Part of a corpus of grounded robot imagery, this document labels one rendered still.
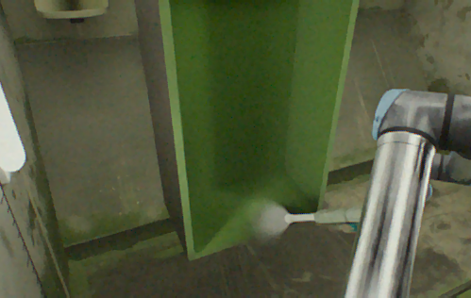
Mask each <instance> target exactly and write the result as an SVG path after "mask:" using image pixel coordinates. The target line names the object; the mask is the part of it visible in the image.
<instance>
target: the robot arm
mask: <svg viewBox="0 0 471 298"><path fill-rule="evenodd" d="M373 139H374V140H375V141H377V151H376V154H375V158H374V163H373V167H372V171H371V175H370V179H369V183H368V188H367V192H366V193H365V197H364V201H363V205H362V213H361V217H360V221H359V225H358V229H357V234H356V238H355V242H353V247H352V251H351V256H350V259H349V263H348V268H347V272H346V276H345V283H344V287H343V288H342V292H341V296H340V298H408V296H409V290H410V284H411V278H412V273H413V267H414V261H415V256H416V249H417V243H418V237H419V232H420V225H421V220H422V213H423V208H425V203H426V202H427V201H428V199H429V198H430V197H431V192H432V189H431V185H430V183H429V180H430V179H432V180H440V181H445V182H451V183H457V185H464V186H466V187H469V186H471V97H469V96H464V95H459V94H445V93H434V92H424V91H413V90H410V89H404V90H398V89H392V90H390V91H387V92H386V93H385V94H384V95H383V97H382V98H381V100H380V102H379V106H378V108H377V110H376V115H375V120H374V122H373ZM436 148H437V150H444V151H451V154H450V156H446V155H440V154H434V151H436Z"/></svg>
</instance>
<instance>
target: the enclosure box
mask: <svg viewBox="0 0 471 298"><path fill-rule="evenodd" d="M133 1H135V5H134V8H136V14H137V22H138V28H139V35H140V42H141V48H142V55H143V67H144V74H145V81H146V87H147V95H148V102H149V108H150V115H152V122H153V128H154V135H155V142H156V148H157V155H158V163H159V168H160V182H161V188H162V195H164V202H165V205H166V207H167V210H168V212H169V215H170V217H171V221H172V223H173V226H174V228H175V229H176V230H177V234H178V237H179V239H180V241H181V245H182V247H183V250H184V252H185V255H186V257H187V258H188V259H189V261H192V260H195V259H198V258H201V257H205V256H206V255H208V254H212V253H215V252H218V251H220V250H223V249H227V248H229V247H232V246H234V245H238V244H240V241H241V239H239V240H237V239H235V237H234V236H233V232H232V227H231V214H232V209H233V207H234V205H235V203H236V201H238V200H239V199H240V197H241V196H242V194H244V193H245V192H246V191H248V190H253V189H264V190H269V191H271V192H273V193H275V194H276V195H277V197H278V198H279V199H280V200H281V201H282V202H283V203H285V205H286V206H287V207H288V209H289V211H290V213H291V214H293V215H299V214H312V213H315V212H317V211H318V210H322V209H323V203H324V197H325V191H326V185H327V179H328V168H329V164H330V157H332V151H333V145H334V140H335V134H336V128H337V122H338V117H339V110H340V105H341V99H342V93H344V87H345V76H346V71H347V64H348V60H349V53H350V47H351V42H352V36H353V30H355V24H356V18H357V13H358V6H359V2H360V0H133Z"/></svg>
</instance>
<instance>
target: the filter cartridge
mask: <svg viewBox="0 0 471 298"><path fill-rule="evenodd" d="M34 3H35V6H36V12H37V15H38V17H42V18H49V19H69V18H71V19H70V21H71V23H72V24H74V23H76V26H77V30H78V34H79V35H81V32H80V28H79V23H84V22H85V19H84V17H93V16H99V15H104V13H108V12H110V7H109V6H108V4H109V0H34Z"/></svg>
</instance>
